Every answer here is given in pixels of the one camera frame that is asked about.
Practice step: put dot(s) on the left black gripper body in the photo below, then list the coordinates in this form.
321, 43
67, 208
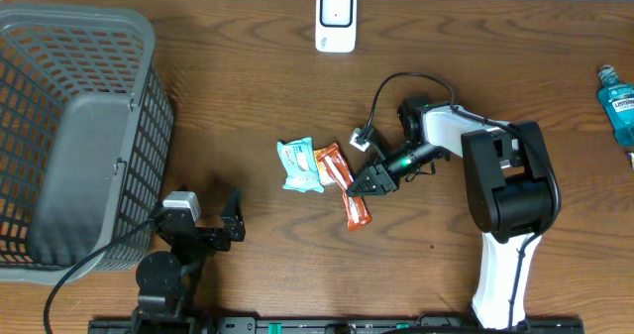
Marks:
210, 239

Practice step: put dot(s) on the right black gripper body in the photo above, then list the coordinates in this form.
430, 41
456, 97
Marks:
388, 177

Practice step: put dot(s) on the small orange snack packet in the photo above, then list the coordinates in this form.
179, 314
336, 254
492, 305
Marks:
325, 178

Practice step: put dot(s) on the orange snack bar wrapper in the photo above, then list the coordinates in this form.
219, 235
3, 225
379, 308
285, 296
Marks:
337, 167

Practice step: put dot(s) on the mint green wipes pack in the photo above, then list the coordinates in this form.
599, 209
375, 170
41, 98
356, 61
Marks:
299, 162

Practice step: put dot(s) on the teal Listerine mouthwash bottle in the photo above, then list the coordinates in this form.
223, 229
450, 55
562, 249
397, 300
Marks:
616, 98

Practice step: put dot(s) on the yellow chips bag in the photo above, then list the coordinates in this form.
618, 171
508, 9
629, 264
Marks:
630, 157

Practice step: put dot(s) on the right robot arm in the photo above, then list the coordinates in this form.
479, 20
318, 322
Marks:
512, 193

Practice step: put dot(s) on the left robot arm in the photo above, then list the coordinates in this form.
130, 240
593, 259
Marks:
168, 280

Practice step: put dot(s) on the white barcode scanner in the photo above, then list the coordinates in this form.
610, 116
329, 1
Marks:
335, 26

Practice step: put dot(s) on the grey plastic mesh basket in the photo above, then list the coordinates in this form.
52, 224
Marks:
85, 134

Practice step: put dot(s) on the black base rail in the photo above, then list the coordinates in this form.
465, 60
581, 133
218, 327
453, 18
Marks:
250, 325

